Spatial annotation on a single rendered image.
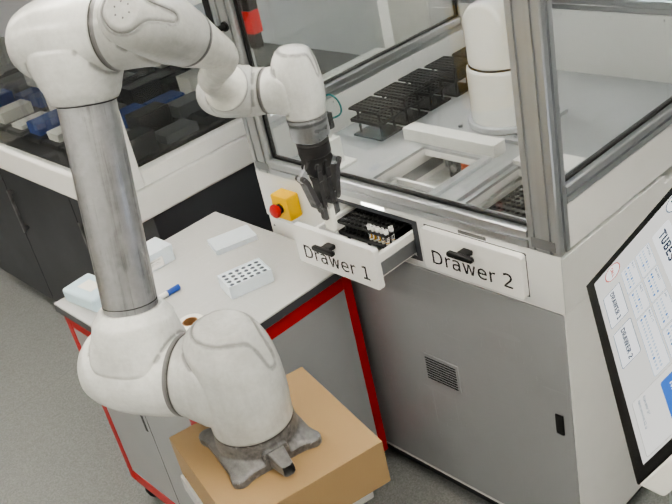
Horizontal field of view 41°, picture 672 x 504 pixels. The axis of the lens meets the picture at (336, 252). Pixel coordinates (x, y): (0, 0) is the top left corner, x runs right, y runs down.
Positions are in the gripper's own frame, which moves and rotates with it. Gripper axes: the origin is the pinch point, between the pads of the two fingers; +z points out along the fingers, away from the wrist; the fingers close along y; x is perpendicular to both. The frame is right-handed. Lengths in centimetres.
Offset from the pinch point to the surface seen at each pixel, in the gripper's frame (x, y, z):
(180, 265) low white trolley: 57, -12, 24
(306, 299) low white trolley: 13.0, -3.4, 25.8
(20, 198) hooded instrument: 195, -2, 39
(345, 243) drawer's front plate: -2.2, 1.1, 7.2
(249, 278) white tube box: 26.4, -9.9, 19.8
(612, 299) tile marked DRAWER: -73, 1, -1
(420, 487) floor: 2, 12, 100
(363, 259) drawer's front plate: -7.6, 1.1, 10.1
